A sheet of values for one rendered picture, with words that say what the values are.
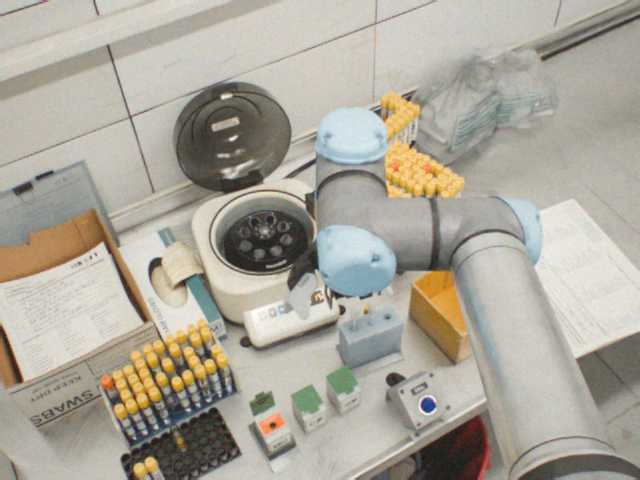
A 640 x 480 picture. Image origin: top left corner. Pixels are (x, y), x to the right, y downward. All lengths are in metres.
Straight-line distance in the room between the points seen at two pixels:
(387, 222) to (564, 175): 0.95
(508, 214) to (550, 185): 0.86
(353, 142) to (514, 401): 0.32
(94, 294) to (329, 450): 0.50
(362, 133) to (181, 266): 0.64
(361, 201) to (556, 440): 0.31
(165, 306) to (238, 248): 0.16
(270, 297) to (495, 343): 0.73
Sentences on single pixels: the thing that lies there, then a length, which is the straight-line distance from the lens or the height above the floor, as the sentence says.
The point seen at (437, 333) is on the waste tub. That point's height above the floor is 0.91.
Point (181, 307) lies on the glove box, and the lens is 1.31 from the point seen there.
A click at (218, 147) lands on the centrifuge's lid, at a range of 1.41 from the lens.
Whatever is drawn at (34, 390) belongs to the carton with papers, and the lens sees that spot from 1.23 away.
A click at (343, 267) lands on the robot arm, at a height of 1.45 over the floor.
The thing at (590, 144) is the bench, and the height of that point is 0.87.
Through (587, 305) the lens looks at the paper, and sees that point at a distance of 1.40.
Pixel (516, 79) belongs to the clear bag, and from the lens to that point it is 1.66.
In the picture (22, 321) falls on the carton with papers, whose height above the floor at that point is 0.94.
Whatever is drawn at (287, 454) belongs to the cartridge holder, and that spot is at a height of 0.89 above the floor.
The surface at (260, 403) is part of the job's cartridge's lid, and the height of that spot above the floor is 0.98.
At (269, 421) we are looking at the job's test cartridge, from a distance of 1.16.
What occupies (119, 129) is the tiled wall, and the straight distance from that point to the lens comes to 1.36.
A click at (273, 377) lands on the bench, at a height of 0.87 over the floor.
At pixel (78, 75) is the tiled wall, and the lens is 1.28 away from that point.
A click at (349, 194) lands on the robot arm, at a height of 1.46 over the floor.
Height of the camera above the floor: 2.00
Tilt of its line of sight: 51 degrees down
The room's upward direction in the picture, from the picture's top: 3 degrees counter-clockwise
